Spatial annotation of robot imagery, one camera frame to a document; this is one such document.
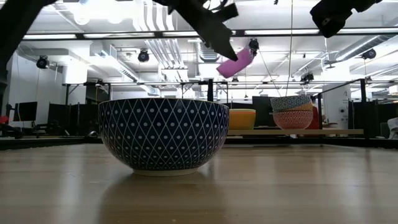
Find standing person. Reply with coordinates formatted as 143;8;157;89
306;96;322;138

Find black hanging camera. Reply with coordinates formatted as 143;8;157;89
248;38;260;57

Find red wave-pattern ceramic bowl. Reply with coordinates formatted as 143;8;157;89
272;110;314;130

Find wooden shelf with black posts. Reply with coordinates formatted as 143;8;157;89
206;78;373;139

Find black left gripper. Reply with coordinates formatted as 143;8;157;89
152;0;239;62

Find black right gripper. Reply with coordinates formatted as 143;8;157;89
310;0;361;39

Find large dark monitor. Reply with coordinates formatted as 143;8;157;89
251;96;276;128

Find black background equipment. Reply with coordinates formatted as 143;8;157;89
0;119;74;140

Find navy diamond-pattern ceramic bowl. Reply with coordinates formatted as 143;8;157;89
98;98;230;177

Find dark office partition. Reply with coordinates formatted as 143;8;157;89
47;102;100;137

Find black computer monitor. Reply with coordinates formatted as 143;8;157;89
14;101;38;123

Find purple plastic bowl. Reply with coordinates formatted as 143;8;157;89
216;47;254;79

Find black overhead frame bar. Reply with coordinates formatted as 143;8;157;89
23;28;398;42

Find silver ceiling air duct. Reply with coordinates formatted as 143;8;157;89
195;40;220;63

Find white cabinet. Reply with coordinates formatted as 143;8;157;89
322;83;352;130

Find teal patterned ceramic bowl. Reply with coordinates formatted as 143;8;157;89
270;95;312;113

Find orange patterned ceramic bowl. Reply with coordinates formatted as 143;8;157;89
273;102;314;113

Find orange plastic bowl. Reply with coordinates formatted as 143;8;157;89
229;110;256;131

